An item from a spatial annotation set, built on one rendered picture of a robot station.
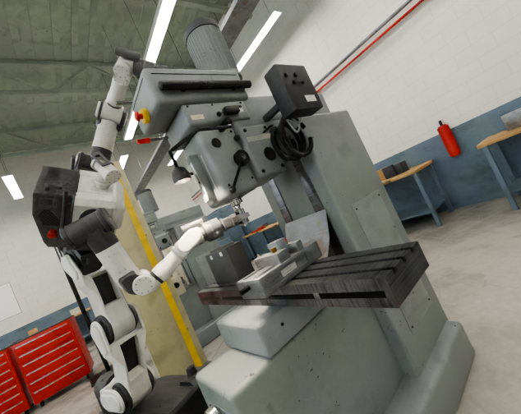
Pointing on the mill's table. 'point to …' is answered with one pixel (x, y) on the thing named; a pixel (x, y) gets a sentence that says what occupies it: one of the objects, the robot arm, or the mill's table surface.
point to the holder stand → (229, 263)
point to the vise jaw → (272, 258)
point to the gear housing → (206, 117)
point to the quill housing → (221, 164)
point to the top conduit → (203, 85)
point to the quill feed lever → (239, 166)
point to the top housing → (148, 77)
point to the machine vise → (265, 287)
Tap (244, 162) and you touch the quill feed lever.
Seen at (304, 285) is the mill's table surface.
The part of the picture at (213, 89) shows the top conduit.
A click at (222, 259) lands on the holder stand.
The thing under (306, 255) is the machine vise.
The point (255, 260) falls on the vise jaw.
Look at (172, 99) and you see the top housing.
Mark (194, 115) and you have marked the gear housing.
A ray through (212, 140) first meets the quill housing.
